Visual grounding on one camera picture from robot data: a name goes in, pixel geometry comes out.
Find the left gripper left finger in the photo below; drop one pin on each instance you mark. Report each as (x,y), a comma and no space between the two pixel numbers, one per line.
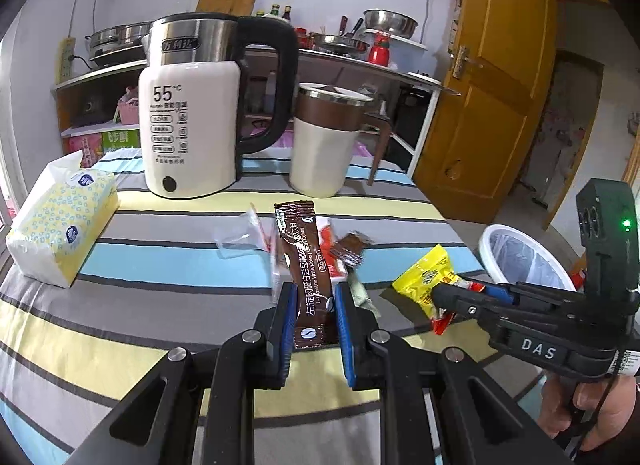
(256,359)

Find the cream brown lidded mug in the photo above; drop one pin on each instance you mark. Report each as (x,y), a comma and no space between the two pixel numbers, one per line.
(327,122)

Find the white trash bin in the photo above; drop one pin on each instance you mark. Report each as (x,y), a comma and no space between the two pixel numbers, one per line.
(511,256)

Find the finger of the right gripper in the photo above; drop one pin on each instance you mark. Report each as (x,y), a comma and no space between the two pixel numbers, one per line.
(500,293)
(470,304)

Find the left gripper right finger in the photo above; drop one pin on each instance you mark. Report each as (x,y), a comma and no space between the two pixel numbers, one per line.
(375,359)

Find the clear zip bag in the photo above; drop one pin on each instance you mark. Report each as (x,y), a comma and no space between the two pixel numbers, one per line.
(244,235)

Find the steel pot on stove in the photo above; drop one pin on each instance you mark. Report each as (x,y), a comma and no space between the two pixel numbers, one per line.
(117,37)

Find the striped tablecloth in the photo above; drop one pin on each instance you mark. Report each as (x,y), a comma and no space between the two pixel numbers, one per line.
(156,280)

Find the metal shelf rack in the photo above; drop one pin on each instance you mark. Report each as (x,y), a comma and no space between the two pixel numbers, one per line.
(320,64)

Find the yellow tissue pack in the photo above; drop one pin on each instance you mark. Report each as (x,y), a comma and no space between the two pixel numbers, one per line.
(61,219)

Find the yellow snack packet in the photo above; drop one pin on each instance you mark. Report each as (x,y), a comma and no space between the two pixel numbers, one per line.
(417,283)

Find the person's right hand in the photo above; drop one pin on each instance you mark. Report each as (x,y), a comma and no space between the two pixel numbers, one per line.
(615,436)

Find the wooden door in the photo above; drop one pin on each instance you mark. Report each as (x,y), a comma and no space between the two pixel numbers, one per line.
(487,117)

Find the brown coffee sachet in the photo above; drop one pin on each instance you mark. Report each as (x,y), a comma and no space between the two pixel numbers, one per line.
(315,324)

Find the small brown wrapper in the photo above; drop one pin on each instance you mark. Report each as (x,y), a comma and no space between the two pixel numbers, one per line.
(349,249)

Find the red bottle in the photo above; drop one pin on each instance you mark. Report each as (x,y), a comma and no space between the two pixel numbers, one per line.
(379,52)

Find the steel bowl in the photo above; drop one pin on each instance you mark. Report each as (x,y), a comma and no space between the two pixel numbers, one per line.
(391,22)

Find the white electric kettle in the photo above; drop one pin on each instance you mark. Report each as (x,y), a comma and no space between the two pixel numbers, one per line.
(191,99)

